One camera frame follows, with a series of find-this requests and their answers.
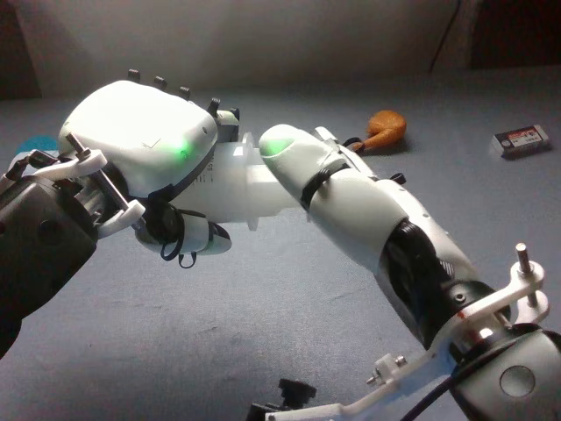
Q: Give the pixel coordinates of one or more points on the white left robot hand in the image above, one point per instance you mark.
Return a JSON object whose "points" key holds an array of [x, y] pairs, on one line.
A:
{"points": [[136, 127]]}

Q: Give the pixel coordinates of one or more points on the large clear plastic syringe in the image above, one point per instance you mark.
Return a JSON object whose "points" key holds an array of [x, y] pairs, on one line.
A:
{"points": [[236, 184]]}

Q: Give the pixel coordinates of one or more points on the blue round disc block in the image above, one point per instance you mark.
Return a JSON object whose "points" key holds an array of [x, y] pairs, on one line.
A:
{"points": [[39, 144]]}

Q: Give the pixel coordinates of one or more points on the grey table cloth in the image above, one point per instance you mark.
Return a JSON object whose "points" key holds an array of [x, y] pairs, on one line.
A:
{"points": [[219, 316]]}

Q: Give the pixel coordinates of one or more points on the orange toy shrimp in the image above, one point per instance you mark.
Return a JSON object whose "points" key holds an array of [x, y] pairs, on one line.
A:
{"points": [[388, 127]]}

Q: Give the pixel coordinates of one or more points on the small white eraser box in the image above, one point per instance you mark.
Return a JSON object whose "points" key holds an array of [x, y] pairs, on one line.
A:
{"points": [[521, 140]]}

